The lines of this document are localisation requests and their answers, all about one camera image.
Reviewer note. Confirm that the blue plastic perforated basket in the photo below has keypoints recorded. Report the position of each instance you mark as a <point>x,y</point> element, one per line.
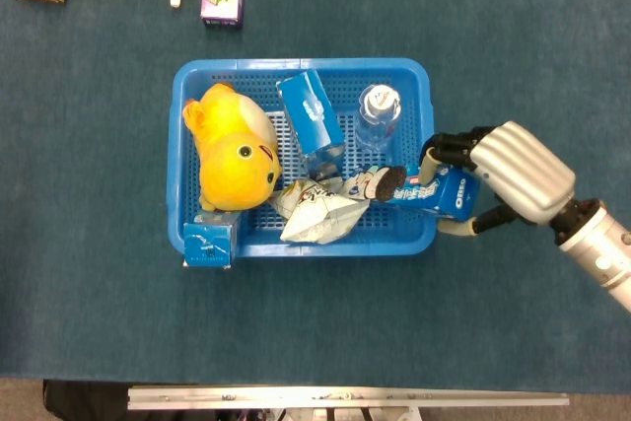
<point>345,64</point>

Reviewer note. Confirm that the crumpled white snack bag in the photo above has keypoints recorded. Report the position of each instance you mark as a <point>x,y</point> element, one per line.
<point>320,221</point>

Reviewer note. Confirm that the aluminium profile rail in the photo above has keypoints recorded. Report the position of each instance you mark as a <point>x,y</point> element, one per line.
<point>345,397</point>

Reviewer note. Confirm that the blue Oreo box with barcode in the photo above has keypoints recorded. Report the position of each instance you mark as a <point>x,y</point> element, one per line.
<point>207,243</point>

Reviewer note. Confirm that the yellow plush duck toy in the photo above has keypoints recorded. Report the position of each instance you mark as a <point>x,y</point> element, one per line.
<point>231,160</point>

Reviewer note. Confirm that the long blue Oreo box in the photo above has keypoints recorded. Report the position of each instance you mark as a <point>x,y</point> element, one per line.
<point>434,194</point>

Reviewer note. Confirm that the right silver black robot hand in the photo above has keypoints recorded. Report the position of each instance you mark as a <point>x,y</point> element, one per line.
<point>522,169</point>

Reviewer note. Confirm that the clear plastic water bottle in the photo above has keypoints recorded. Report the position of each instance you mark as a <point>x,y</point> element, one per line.
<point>377,103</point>

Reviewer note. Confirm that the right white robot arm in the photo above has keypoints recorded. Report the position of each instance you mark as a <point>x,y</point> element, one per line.
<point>601,248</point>

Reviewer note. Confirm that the blue Oreo box pink stripe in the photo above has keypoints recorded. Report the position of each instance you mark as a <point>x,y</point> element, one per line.
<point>310,113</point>

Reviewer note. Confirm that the black robot base cover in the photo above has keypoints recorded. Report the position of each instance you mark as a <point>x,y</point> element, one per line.
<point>84,401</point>

